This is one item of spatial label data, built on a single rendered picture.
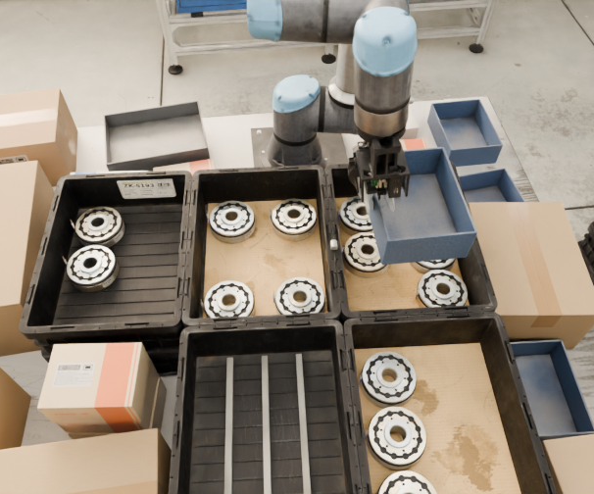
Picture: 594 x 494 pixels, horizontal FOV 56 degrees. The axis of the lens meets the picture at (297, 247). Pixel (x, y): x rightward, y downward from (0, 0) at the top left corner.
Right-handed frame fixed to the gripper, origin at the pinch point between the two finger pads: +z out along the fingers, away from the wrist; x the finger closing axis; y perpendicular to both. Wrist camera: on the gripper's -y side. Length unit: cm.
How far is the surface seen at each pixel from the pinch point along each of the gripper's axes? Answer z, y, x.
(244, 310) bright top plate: 23.7, 4.8, -26.9
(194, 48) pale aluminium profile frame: 94, -193, -58
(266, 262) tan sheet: 27.0, -8.6, -22.1
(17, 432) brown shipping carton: 32, 21, -75
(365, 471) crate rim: 18.1, 39.8, -8.0
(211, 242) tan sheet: 25.9, -15.1, -34.2
